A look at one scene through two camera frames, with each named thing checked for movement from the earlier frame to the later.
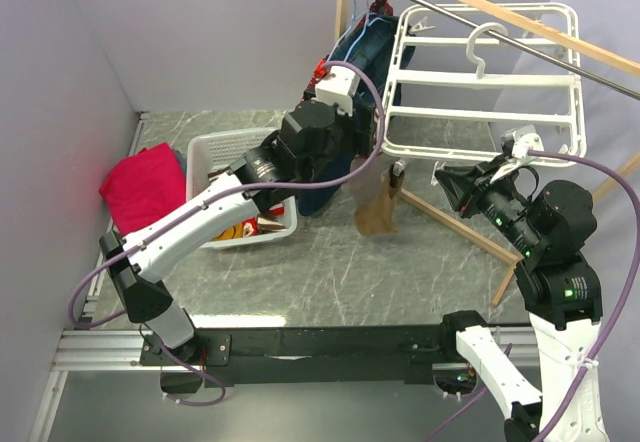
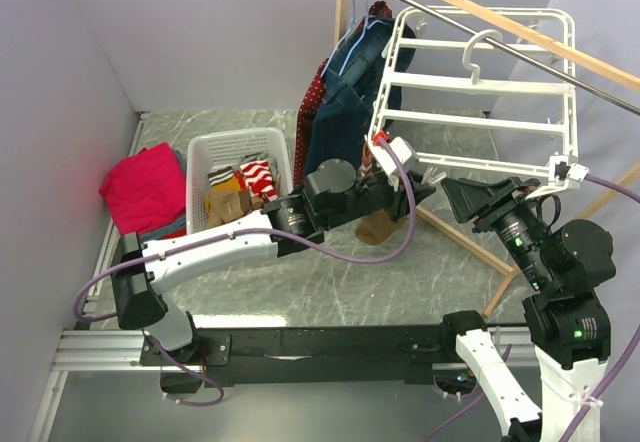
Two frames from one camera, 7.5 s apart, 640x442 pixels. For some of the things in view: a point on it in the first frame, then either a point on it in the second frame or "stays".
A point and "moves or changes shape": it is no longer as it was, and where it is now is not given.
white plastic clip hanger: x=433 y=115 moves or changes shape
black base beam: x=326 y=354 stays
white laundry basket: x=216 y=151 stays
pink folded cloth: x=144 y=186 stays
